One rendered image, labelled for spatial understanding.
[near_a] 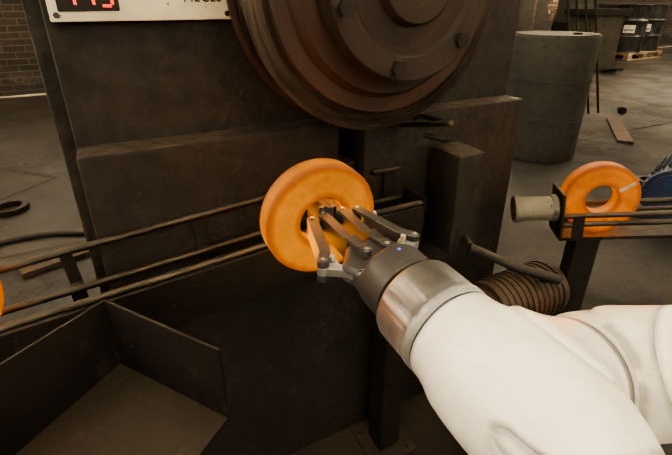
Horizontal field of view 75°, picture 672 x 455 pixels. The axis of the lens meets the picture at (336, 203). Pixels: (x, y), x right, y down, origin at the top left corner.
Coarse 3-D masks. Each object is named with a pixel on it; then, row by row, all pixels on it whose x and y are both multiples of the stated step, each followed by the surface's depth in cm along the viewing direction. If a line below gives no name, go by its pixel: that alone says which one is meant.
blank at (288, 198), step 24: (312, 168) 53; (336, 168) 55; (288, 192) 53; (312, 192) 54; (336, 192) 56; (360, 192) 58; (264, 216) 54; (288, 216) 54; (264, 240) 57; (288, 240) 56; (288, 264) 57; (312, 264) 59
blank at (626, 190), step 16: (576, 176) 92; (592, 176) 91; (608, 176) 91; (624, 176) 90; (576, 192) 93; (624, 192) 92; (640, 192) 91; (576, 208) 94; (592, 208) 97; (608, 208) 94; (624, 208) 93
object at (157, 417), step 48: (48, 336) 53; (96, 336) 59; (144, 336) 58; (0, 384) 49; (48, 384) 54; (96, 384) 61; (144, 384) 60; (192, 384) 57; (0, 432) 50; (48, 432) 55; (96, 432) 54; (144, 432) 54; (192, 432) 54
